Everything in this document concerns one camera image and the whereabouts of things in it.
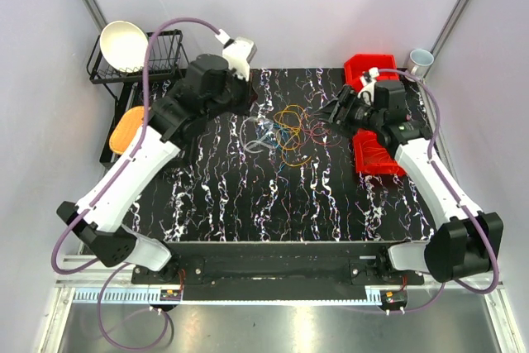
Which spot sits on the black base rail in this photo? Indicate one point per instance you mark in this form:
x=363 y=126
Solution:
x=279 y=272

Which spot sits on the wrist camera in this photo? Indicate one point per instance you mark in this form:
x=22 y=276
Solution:
x=368 y=80
x=239 y=52

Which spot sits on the white mug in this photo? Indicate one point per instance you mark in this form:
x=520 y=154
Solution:
x=418 y=63

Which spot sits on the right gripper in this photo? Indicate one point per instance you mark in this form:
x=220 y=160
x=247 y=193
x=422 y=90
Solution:
x=347 y=101

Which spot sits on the yellow woven basket tray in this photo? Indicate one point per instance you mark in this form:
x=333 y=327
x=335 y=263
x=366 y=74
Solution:
x=125 y=130

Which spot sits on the black wire dish rack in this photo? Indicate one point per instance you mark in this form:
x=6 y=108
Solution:
x=167 y=64

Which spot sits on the white bowl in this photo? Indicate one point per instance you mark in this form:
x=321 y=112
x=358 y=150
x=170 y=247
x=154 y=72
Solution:
x=123 y=46

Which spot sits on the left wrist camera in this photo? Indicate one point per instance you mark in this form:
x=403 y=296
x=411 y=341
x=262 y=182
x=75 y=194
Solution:
x=239 y=52

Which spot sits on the red compartment bin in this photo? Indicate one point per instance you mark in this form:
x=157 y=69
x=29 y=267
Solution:
x=369 y=142

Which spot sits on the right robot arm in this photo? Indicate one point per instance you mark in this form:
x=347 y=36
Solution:
x=467 y=239

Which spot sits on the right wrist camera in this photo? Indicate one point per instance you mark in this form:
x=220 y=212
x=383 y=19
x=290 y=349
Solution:
x=368 y=80

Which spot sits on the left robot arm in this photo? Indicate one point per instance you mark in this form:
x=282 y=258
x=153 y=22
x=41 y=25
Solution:
x=212 y=85

